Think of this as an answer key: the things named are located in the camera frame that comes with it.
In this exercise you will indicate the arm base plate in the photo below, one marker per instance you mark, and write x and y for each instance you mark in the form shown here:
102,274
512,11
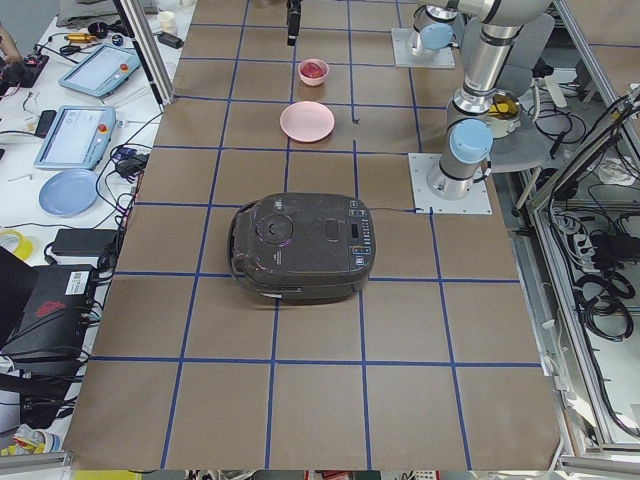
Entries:
426,48
435,193

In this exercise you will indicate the yellow tape roll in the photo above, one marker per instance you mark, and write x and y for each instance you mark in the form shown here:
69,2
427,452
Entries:
16,243

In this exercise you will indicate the teach pendant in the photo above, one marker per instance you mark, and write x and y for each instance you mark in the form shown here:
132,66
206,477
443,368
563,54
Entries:
78,138
102,72

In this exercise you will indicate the dark rice cooker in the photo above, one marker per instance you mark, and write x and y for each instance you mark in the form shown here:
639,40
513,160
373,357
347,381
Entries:
302,246

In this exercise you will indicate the red apple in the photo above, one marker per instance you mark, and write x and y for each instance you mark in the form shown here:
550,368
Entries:
312,70

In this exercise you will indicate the lower teach pendant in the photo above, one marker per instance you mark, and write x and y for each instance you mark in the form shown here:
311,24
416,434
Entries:
78,138

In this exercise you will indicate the blue plate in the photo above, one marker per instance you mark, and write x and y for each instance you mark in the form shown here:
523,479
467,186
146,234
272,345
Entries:
69,192

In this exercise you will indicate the upper teach pendant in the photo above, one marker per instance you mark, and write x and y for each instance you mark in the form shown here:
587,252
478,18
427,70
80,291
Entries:
102,72

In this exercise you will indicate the pink bowl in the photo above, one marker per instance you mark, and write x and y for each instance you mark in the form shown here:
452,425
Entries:
318,81

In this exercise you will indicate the black power adapter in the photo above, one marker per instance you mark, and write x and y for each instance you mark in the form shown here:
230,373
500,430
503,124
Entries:
83,242

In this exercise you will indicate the pink plate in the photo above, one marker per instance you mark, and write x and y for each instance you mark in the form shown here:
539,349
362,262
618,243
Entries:
307,121

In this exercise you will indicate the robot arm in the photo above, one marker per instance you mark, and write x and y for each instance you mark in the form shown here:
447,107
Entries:
469,139

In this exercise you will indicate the black laptop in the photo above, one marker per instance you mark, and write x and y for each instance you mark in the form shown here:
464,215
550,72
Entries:
44,309

